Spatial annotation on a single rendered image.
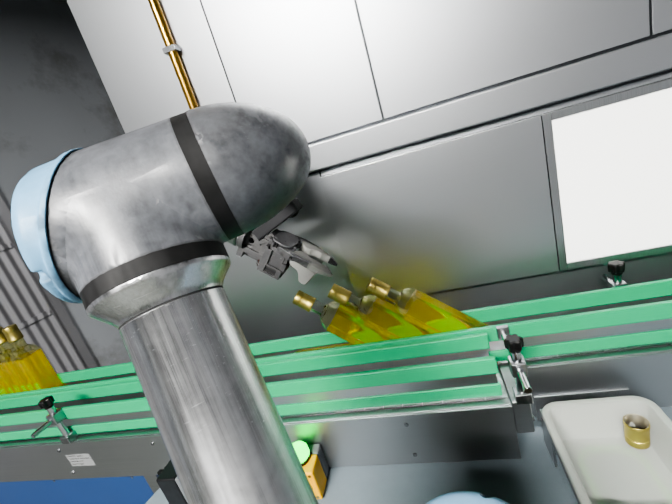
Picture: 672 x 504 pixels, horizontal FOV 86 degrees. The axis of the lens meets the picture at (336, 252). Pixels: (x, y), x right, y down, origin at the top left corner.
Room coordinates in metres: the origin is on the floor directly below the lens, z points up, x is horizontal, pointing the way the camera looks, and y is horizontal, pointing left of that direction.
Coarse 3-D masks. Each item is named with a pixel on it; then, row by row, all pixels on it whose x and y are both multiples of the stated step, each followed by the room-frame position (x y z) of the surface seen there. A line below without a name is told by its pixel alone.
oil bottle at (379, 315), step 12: (360, 300) 0.71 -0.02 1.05; (372, 300) 0.71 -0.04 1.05; (384, 300) 0.72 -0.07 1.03; (360, 312) 0.70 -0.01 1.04; (372, 312) 0.69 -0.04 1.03; (384, 312) 0.68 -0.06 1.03; (396, 312) 0.69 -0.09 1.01; (372, 324) 0.69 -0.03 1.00; (384, 324) 0.68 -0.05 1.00; (396, 324) 0.67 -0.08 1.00; (408, 324) 0.67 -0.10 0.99; (396, 336) 0.68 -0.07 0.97; (408, 336) 0.67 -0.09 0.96
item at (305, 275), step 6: (294, 252) 0.71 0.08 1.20; (300, 252) 0.72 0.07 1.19; (306, 258) 0.71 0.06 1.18; (294, 264) 0.72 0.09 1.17; (312, 264) 0.70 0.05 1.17; (318, 264) 0.70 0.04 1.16; (300, 270) 0.72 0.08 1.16; (306, 270) 0.71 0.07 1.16; (312, 270) 0.70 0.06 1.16; (318, 270) 0.70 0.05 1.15; (324, 270) 0.70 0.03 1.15; (300, 276) 0.72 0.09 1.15; (306, 276) 0.71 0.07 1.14; (312, 276) 0.71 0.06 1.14; (330, 276) 0.70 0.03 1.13; (300, 282) 0.72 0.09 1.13; (306, 282) 0.71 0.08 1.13
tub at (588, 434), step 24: (552, 408) 0.51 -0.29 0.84; (576, 408) 0.50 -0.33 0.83; (600, 408) 0.49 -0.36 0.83; (624, 408) 0.48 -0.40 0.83; (648, 408) 0.46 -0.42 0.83; (552, 432) 0.46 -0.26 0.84; (576, 432) 0.50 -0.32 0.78; (600, 432) 0.49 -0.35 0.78; (576, 456) 0.46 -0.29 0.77; (600, 456) 0.45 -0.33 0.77; (624, 456) 0.44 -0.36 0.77; (648, 456) 0.43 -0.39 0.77; (576, 480) 0.38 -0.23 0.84; (600, 480) 0.42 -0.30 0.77; (624, 480) 0.41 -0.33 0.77; (648, 480) 0.40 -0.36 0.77
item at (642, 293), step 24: (624, 288) 0.61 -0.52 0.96; (648, 288) 0.60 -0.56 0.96; (480, 312) 0.68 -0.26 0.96; (504, 312) 0.67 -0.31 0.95; (528, 312) 0.66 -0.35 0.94; (552, 312) 0.65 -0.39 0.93; (576, 312) 0.63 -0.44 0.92; (312, 336) 0.79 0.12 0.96; (336, 336) 0.78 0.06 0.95; (72, 384) 1.03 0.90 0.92
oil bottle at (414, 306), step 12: (408, 288) 0.70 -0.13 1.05; (408, 300) 0.67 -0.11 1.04; (420, 300) 0.67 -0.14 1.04; (432, 300) 0.69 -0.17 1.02; (408, 312) 0.67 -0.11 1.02; (420, 312) 0.66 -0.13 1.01; (432, 312) 0.65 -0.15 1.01; (444, 312) 0.65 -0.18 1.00; (456, 312) 0.67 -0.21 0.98; (420, 324) 0.66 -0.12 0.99; (432, 324) 0.66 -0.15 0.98; (444, 324) 0.65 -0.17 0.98; (456, 324) 0.64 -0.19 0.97; (468, 324) 0.64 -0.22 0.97; (480, 324) 0.66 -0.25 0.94
